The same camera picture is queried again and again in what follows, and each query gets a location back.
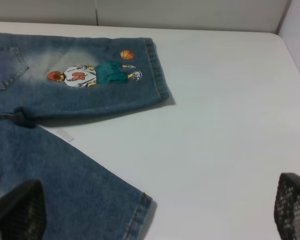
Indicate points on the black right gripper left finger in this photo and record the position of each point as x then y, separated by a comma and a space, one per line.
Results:
23, 212

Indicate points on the clear tape strip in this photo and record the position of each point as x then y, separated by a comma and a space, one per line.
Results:
64, 135

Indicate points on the children's blue denim shorts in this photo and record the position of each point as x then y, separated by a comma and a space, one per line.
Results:
53, 77

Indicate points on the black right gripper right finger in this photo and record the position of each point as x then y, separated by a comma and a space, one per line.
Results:
287, 206

